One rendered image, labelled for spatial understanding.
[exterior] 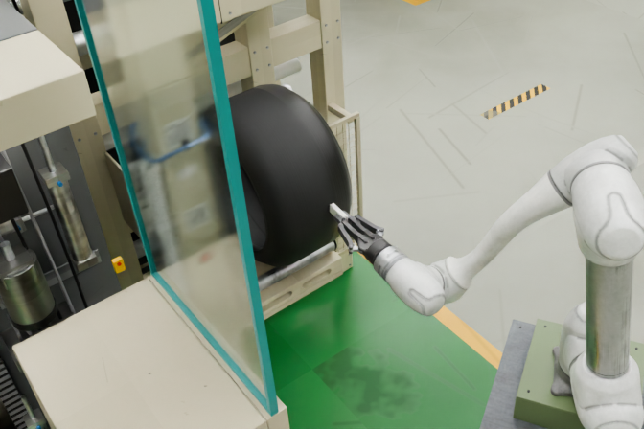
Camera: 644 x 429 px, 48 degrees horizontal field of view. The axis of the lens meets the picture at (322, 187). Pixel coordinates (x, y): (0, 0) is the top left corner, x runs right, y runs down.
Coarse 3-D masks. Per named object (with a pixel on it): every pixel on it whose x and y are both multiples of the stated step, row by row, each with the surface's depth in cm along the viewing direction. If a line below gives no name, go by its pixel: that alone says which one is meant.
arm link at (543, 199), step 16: (544, 176) 171; (528, 192) 173; (544, 192) 169; (560, 192) 167; (512, 208) 176; (528, 208) 172; (544, 208) 170; (560, 208) 169; (496, 224) 181; (512, 224) 176; (528, 224) 175; (496, 240) 183; (464, 256) 200; (480, 256) 192; (448, 272) 198; (464, 272) 198; (448, 288) 198; (464, 288) 199
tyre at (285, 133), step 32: (256, 96) 218; (288, 96) 217; (256, 128) 206; (288, 128) 209; (320, 128) 212; (256, 160) 204; (288, 160) 205; (320, 160) 209; (256, 192) 208; (288, 192) 205; (320, 192) 210; (352, 192) 223; (256, 224) 252; (288, 224) 208; (320, 224) 215; (256, 256) 231; (288, 256) 218
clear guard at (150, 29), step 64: (128, 0) 117; (192, 0) 97; (128, 64) 131; (192, 64) 107; (128, 128) 148; (192, 128) 118; (128, 192) 168; (192, 192) 132; (192, 256) 149; (192, 320) 169; (256, 320) 131; (256, 384) 149
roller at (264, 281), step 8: (320, 248) 240; (328, 248) 241; (312, 256) 239; (320, 256) 240; (296, 264) 236; (304, 264) 237; (272, 272) 232; (280, 272) 233; (288, 272) 234; (264, 280) 230; (272, 280) 231; (280, 280) 234; (264, 288) 231
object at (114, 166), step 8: (104, 152) 243; (112, 152) 245; (112, 160) 239; (112, 168) 243; (120, 168) 236; (112, 176) 248; (120, 176) 239; (120, 184) 243; (120, 192) 249; (120, 200) 253; (128, 200) 243; (128, 208) 248; (128, 216) 253; (128, 224) 258; (136, 224) 248; (136, 232) 253
